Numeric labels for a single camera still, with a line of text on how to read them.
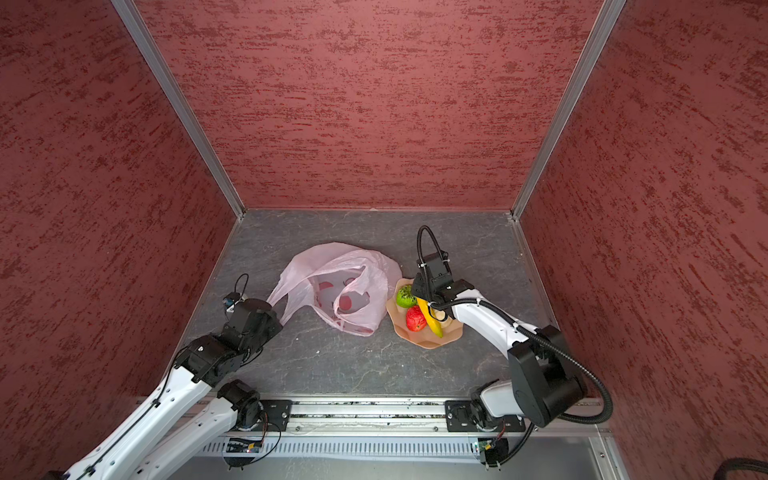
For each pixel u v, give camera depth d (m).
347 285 0.81
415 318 0.85
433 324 0.83
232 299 0.68
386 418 0.76
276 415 0.74
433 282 0.67
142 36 0.74
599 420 0.40
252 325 0.58
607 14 0.71
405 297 0.87
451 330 0.87
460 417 0.74
